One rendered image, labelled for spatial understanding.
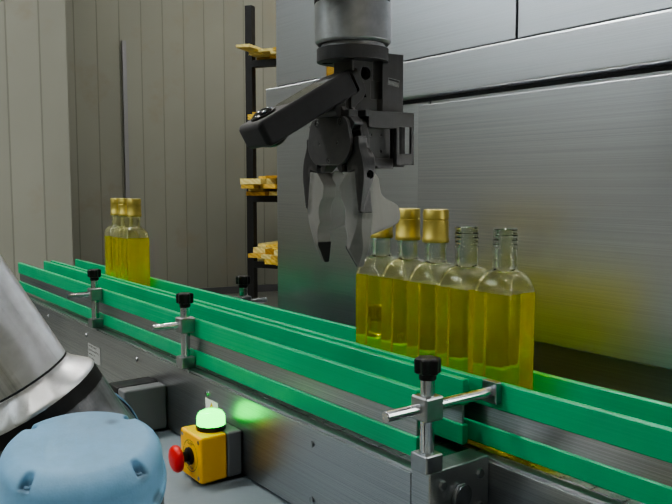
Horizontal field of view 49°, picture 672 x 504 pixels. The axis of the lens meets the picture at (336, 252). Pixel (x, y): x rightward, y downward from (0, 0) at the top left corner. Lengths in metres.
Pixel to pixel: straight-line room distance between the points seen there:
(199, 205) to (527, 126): 7.31
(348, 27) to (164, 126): 7.50
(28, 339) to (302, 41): 1.00
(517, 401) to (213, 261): 7.54
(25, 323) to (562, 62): 0.72
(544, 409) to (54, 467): 0.52
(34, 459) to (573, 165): 0.72
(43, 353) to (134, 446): 0.15
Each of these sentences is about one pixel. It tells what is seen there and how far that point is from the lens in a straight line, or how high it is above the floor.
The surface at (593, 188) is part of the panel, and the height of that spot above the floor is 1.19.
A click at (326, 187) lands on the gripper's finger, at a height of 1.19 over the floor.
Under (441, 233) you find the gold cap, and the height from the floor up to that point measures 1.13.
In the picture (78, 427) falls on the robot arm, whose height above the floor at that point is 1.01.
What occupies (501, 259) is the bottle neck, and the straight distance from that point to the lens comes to 0.91.
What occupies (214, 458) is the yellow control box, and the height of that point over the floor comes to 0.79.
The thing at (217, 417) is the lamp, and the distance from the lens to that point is 1.16.
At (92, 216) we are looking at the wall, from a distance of 8.07.
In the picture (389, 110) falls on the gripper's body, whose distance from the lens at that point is 0.76.
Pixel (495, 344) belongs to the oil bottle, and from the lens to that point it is 0.91.
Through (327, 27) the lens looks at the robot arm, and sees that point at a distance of 0.74.
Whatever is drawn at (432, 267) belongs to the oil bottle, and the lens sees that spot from 0.98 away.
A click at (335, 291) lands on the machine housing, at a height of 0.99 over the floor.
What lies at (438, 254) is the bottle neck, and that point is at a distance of 0.99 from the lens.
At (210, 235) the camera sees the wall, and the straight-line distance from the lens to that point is 8.29.
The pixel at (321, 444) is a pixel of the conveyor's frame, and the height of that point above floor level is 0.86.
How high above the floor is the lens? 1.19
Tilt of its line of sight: 5 degrees down
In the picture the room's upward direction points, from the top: straight up
